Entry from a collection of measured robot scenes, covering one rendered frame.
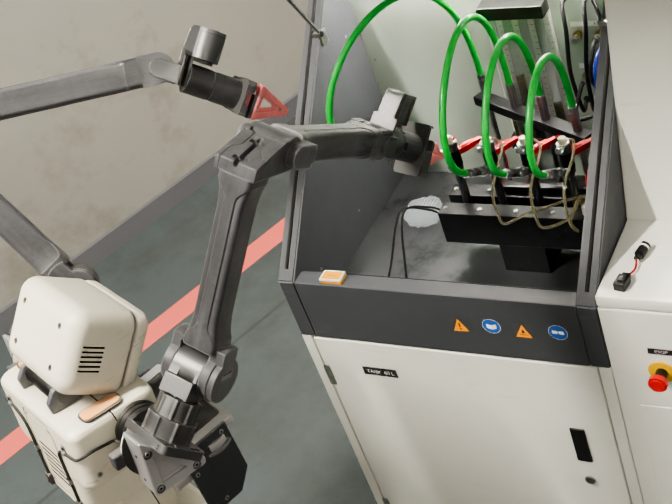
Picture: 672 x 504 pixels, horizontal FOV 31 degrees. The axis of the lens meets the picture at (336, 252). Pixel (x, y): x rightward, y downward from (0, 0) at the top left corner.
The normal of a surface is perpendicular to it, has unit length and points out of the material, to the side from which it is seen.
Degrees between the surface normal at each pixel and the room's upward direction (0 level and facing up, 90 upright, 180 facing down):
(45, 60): 90
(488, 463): 90
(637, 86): 76
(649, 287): 0
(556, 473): 90
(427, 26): 90
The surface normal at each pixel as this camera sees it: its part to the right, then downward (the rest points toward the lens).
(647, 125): -0.48, 0.46
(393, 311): -0.42, 0.66
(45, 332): -0.73, -0.07
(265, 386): -0.30, -0.75
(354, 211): 0.86, 0.06
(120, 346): 0.63, 0.30
